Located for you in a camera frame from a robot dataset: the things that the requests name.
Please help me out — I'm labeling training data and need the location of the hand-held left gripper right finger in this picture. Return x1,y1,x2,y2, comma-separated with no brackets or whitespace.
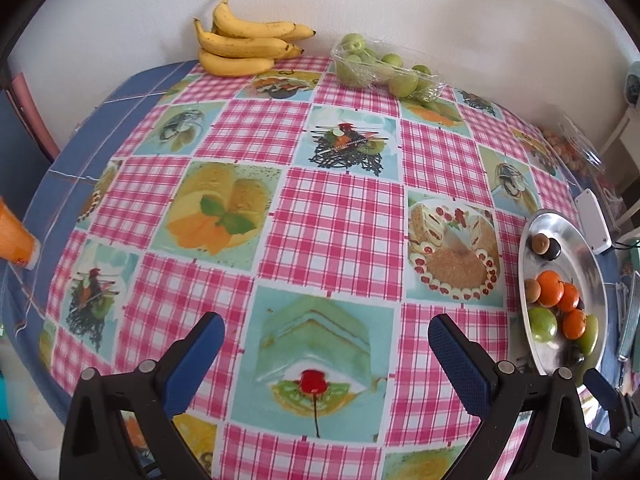
426,313,593,480

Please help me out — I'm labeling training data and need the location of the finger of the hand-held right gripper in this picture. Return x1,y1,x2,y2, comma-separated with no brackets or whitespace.
584,367,640,456

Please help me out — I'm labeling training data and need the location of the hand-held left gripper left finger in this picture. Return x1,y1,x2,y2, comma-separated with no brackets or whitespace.
60,311,226,480

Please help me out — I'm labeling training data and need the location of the green mango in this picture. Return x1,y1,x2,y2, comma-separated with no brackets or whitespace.
575,314,599,356
528,306,558,343

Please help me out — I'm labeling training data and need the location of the orange tangerine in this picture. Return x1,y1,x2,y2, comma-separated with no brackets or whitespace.
536,270,565,307
562,309,587,339
556,282,581,312

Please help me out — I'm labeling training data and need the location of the round metal plate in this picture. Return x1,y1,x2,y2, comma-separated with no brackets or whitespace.
517,211,608,388

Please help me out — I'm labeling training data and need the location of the grey long object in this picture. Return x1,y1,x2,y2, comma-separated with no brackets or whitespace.
616,270,640,363

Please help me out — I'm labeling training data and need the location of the white power adapter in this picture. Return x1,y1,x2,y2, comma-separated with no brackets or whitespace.
574,190,613,256

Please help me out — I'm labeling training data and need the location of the pink checked printed tablecloth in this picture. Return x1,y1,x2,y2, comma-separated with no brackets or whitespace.
37,55,586,480

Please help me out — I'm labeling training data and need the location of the orange plastic cup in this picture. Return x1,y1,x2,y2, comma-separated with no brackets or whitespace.
0,195,42,271

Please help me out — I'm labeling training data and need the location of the pile of brown longans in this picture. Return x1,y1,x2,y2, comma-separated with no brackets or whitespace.
545,130,588,171

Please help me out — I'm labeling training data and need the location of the clear bag of snacks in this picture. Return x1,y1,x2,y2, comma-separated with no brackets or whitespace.
542,115,606,178

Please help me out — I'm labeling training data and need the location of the pile of small green guavas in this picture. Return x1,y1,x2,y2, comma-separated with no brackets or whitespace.
336,34,436,100

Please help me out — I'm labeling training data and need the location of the blue and pink chair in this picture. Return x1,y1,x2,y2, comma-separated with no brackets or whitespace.
0,72,61,201

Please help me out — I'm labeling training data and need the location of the clear plastic fruit tray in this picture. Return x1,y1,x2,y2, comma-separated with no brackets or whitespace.
332,33,446,103

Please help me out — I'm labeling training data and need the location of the teal patterned object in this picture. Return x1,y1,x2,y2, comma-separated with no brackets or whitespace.
625,60,640,108

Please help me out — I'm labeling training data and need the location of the yellow banana bunch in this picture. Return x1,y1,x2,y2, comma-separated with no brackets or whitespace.
194,0,317,77

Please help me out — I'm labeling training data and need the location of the white furniture frame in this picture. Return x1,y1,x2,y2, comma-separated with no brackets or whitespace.
597,105,640,196

